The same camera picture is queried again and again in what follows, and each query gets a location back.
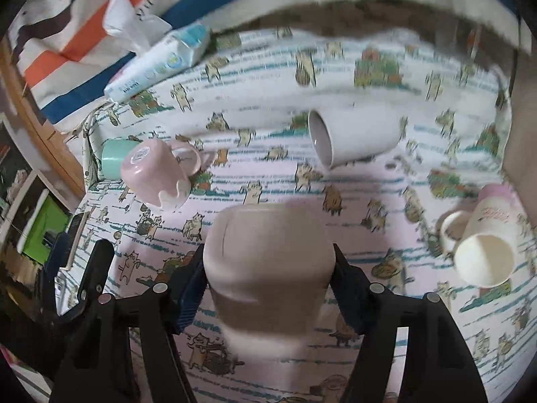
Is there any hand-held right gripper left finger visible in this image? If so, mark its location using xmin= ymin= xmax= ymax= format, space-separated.
xmin=49 ymin=245 xmax=209 ymax=403

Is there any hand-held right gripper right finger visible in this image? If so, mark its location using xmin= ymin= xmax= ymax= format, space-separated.
xmin=331 ymin=242 xmax=490 ymax=403

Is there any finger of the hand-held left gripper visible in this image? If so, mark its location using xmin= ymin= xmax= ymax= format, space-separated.
xmin=54 ymin=239 xmax=115 ymax=327
xmin=40 ymin=232 xmax=73 ymax=305

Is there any beige cup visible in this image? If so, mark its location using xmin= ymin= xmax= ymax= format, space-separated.
xmin=202 ymin=202 xmax=336 ymax=362

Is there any mint green cup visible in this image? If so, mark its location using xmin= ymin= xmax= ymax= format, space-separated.
xmin=101 ymin=138 xmax=141 ymax=180

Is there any white and pink cup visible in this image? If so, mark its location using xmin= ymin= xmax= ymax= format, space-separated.
xmin=439 ymin=183 xmax=525 ymax=288

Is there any green box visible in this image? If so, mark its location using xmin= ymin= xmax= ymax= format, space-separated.
xmin=21 ymin=195 xmax=70 ymax=262

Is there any pink mug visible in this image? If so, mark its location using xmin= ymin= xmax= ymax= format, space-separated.
xmin=120 ymin=139 xmax=215 ymax=213

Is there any grey-white mug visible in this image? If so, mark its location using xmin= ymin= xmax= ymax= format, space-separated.
xmin=307 ymin=101 xmax=402 ymax=171

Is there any white and blue tissue pack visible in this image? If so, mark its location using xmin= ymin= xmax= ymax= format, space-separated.
xmin=103 ymin=23 xmax=211 ymax=103

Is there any striped cloth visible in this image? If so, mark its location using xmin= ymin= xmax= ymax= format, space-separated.
xmin=8 ymin=0 xmax=336 ymax=126

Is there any cat print blanket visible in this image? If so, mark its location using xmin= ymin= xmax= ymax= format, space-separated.
xmin=54 ymin=25 xmax=523 ymax=403

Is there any white crumpled tissue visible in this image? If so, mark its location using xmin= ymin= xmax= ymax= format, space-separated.
xmin=103 ymin=0 xmax=174 ymax=53

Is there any brown fuzzy blanket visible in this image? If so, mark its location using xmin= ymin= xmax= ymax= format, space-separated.
xmin=247 ymin=0 xmax=523 ymax=53

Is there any wooden frame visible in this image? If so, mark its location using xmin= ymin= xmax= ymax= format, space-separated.
xmin=0 ymin=38 xmax=87 ymax=203

